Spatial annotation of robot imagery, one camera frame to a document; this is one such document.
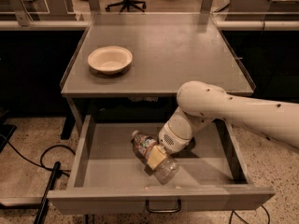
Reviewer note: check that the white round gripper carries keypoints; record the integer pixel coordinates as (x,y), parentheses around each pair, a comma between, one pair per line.
(172,139)

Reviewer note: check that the clear plastic water bottle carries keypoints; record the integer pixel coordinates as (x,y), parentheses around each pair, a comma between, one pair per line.
(142,146)

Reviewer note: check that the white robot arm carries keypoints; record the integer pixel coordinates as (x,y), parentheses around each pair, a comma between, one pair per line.
(200,103)

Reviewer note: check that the grey open top drawer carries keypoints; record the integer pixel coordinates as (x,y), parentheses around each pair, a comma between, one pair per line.
(108,176)

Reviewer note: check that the black pole on floor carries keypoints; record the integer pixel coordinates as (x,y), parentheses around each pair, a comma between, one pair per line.
(43,207)

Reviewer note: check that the grey cabinet table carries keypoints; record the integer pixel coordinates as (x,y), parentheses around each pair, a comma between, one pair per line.
(168,50)

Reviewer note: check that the white paper bowl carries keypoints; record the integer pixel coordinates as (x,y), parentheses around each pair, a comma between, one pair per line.
(110,60)

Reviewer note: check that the black drawer handle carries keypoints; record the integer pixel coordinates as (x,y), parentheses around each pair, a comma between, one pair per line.
(159,207)

